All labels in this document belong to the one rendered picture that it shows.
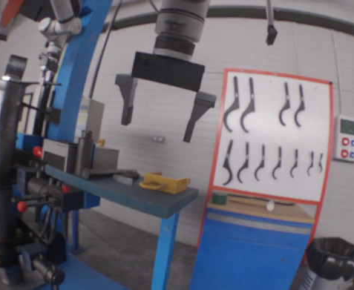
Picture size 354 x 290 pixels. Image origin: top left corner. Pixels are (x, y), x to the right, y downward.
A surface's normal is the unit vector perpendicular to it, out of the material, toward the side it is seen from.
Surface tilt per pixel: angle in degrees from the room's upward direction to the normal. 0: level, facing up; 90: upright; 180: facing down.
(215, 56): 90
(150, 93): 90
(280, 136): 90
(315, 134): 90
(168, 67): 113
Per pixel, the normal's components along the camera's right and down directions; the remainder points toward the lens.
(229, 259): -0.34, -0.07
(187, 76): -0.15, 0.36
